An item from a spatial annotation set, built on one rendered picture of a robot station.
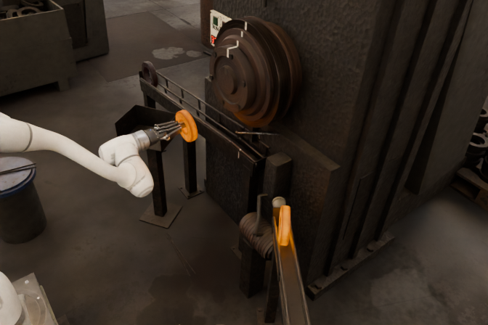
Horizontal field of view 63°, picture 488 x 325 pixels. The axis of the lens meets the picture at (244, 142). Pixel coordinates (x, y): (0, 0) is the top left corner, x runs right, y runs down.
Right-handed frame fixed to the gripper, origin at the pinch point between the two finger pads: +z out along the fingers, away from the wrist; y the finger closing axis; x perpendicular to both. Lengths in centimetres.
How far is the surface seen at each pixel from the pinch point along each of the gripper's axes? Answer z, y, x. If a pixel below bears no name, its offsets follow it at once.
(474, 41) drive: 110, 68, 36
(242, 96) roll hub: 12.4, 28.6, 24.1
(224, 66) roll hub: 12.7, 15.0, 32.0
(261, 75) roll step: 18, 33, 34
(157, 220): -14, -25, -83
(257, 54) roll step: 20, 28, 40
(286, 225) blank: 2, 70, -9
